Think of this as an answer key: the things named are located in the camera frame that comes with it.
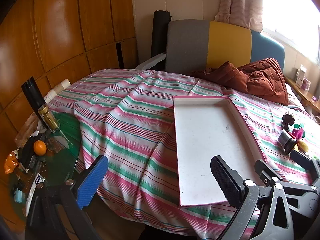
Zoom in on pink plastic toy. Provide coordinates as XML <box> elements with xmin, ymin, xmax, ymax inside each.
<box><xmin>290</xmin><ymin>127</ymin><xmax>304</xmax><ymax>139</ymax></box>

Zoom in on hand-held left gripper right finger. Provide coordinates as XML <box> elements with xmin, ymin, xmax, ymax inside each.
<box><xmin>210</xmin><ymin>155</ymin><xmax>294</xmax><ymax>240</ymax></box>

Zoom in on translucent plastic box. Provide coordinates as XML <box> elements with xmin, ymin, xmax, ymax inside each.
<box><xmin>15</xmin><ymin>112</ymin><xmax>48</xmax><ymax>148</ymax></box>

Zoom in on black box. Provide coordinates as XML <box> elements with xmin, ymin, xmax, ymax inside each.
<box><xmin>19</xmin><ymin>134</ymin><xmax>47</xmax><ymax>170</ymax></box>

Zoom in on black cylinder flask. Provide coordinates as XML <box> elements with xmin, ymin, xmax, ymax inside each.
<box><xmin>21</xmin><ymin>78</ymin><xmax>48</xmax><ymax>125</ymax></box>

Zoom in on bright window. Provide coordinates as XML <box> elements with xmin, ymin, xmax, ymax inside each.
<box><xmin>261</xmin><ymin>0</ymin><xmax>320</xmax><ymax>63</ymax></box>

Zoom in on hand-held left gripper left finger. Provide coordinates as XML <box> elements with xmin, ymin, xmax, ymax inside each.
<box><xmin>25</xmin><ymin>155</ymin><xmax>109</xmax><ymax>240</ymax></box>

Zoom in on wooden wardrobe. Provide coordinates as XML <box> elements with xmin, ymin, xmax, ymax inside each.
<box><xmin>0</xmin><ymin>0</ymin><xmax>138</xmax><ymax>233</ymax></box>

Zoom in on pink patterned curtain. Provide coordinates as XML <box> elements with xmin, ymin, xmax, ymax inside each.
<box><xmin>214</xmin><ymin>0</ymin><xmax>263</xmax><ymax>32</ymax></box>

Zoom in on brown quilted blanket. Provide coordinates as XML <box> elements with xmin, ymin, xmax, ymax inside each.
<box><xmin>192</xmin><ymin>58</ymin><xmax>289</xmax><ymax>106</ymax></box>

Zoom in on white pillow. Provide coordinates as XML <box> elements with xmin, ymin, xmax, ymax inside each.
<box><xmin>285</xmin><ymin>82</ymin><xmax>309</xmax><ymax>112</ymax></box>

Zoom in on glass bottle with gold cap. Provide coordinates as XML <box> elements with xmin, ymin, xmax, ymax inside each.
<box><xmin>37</xmin><ymin>104</ymin><xmax>62</xmax><ymax>133</ymax></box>

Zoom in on grey yellow blue headboard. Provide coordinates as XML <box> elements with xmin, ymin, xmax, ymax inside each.
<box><xmin>165</xmin><ymin>20</ymin><xmax>286</xmax><ymax>77</ymax></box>

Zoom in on white box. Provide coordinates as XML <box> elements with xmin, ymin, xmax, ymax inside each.
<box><xmin>295</xmin><ymin>64</ymin><xmax>307</xmax><ymax>88</ymax></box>

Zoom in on black rolled mat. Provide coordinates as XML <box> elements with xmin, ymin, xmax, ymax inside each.
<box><xmin>151</xmin><ymin>10</ymin><xmax>172</xmax><ymax>58</ymax></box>

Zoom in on white tube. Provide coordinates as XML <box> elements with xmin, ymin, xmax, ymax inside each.
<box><xmin>25</xmin><ymin>172</ymin><xmax>45</xmax><ymax>217</ymax></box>

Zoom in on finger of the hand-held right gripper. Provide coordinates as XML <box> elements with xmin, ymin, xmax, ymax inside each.
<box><xmin>254</xmin><ymin>159</ymin><xmax>284</xmax><ymax>188</ymax></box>
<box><xmin>290</xmin><ymin>150</ymin><xmax>320</xmax><ymax>180</ymax></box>

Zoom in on black cylindrical toy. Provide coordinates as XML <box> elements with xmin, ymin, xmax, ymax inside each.
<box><xmin>278</xmin><ymin>129</ymin><xmax>298</xmax><ymax>155</ymax></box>

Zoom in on wooden bedside shelf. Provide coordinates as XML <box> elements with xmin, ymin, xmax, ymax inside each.
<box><xmin>284</xmin><ymin>75</ymin><xmax>320</xmax><ymax>117</ymax></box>

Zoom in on green glass round table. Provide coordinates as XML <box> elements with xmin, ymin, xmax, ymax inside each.
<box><xmin>9</xmin><ymin>112</ymin><xmax>81</xmax><ymax>230</ymax></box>

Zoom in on green plastic toy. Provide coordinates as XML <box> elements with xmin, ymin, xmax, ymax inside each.
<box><xmin>293</xmin><ymin>122</ymin><xmax>307</xmax><ymax>138</ymax></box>

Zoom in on stack of paper cups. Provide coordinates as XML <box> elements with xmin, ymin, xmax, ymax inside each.
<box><xmin>44</xmin><ymin>79</ymin><xmax>71</xmax><ymax>104</ymax></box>

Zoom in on orange snack packet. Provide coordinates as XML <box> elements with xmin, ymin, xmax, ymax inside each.
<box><xmin>4</xmin><ymin>151</ymin><xmax>19</xmax><ymax>174</ymax></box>

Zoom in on dark brown toy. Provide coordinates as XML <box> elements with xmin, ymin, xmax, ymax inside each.
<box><xmin>281</xmin><ymin>113</ymin><xmax>295</xmax><ymax>128</ymax></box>

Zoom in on striped bedsheet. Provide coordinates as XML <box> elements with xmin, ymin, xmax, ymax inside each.
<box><xmin>44</xmin><ymin>68</ymin><xmax>317</xmax><ymax>238</ymax></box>

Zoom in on orange fruit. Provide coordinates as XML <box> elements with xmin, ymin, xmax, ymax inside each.
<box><xmin>33</xmin><ymin>140</ymin><xmax>47</xmax><ymax>155</ymax></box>

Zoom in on white tray with pink rim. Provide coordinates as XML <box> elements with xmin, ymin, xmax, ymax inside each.
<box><xmin>173</xmin><ymin>95</ymin><xmax>267</xmax><ymax>207</ymax></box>

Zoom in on white foam piece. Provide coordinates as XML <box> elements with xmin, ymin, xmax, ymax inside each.
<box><xmin>135</xmin><ymin>53</ymin><xmax>167</xmax><ymax>70</ymax></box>

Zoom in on pale yellow toy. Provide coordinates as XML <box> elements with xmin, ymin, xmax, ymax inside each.
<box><xmin>296</xmin><ymin>139</ymin><xmax>309</xmax><ymax>153</ymax></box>

